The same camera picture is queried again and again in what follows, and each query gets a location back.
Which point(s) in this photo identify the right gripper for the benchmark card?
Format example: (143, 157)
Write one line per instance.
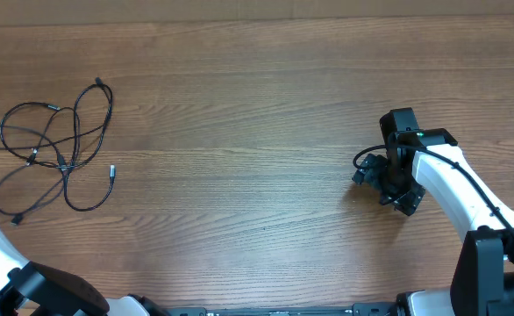
(369, 173)

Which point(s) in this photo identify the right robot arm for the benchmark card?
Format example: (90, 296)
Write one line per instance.
(412, 162)

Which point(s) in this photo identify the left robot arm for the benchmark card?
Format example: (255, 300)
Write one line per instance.
(55, 291)

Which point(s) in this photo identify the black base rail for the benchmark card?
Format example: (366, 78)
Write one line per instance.
(279, 311)

